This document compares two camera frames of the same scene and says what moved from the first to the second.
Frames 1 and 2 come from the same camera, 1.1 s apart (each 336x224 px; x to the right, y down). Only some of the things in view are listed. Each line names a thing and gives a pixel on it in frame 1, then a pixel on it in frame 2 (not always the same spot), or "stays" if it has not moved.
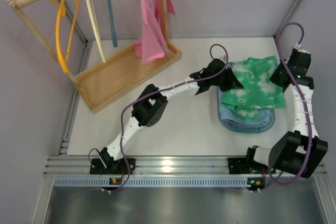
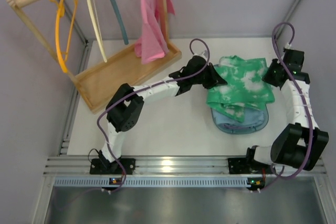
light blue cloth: x=265 y=117 → x=251 y=117
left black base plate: x=118 y=167 stays
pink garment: x=150 y=46 stays
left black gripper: x=227 y=79 → x=210 y=76
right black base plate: x=239 y=166 stays
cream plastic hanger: x=95 y=19 stays
